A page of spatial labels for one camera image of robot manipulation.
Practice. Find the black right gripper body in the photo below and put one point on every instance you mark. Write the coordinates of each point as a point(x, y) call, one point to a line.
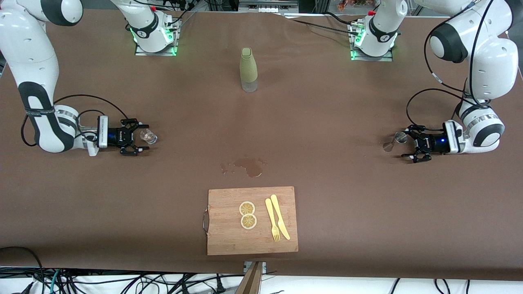
point(117, 137)

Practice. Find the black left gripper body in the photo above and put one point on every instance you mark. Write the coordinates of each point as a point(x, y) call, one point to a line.
point(434, 143)

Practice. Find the clear glass shaker cup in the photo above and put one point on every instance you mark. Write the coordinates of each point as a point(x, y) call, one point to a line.
point(148, 136)

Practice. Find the metal measuring cup jigger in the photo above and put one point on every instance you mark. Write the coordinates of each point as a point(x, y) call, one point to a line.
point(394, 141)

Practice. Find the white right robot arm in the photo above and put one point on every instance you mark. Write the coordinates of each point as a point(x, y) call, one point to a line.
point(28, 49)

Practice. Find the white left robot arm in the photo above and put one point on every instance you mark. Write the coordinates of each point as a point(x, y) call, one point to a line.
point(490, 61)

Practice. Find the brown table cover sheet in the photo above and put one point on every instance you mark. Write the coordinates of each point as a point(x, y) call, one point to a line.
point(122, 204)

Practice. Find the green sleeved glass bottle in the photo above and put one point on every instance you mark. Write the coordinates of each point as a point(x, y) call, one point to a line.
point(248, 69)

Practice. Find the lemon slice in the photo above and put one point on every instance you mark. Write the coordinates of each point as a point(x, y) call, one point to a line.
point(247, 208)
point(248, 221)

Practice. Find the wooden cutting board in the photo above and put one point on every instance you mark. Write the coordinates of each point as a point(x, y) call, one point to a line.
point(229, 237)

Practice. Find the yellow plastic knife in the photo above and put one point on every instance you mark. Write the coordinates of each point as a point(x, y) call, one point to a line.
point(278, 214)

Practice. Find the yellow plastic fork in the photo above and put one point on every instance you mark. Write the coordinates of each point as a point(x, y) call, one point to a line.
point(271, 216)

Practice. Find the white power strip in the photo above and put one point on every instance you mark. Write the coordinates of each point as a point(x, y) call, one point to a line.
point(265, 8)

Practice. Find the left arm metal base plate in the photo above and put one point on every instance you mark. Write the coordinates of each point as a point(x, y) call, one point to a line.
point(388, 59)

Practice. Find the metal bracket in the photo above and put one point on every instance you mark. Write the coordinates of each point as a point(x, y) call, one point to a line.
point(263, 266)

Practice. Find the wooden post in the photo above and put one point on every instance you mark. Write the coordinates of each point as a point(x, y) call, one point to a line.
point(250, 281)

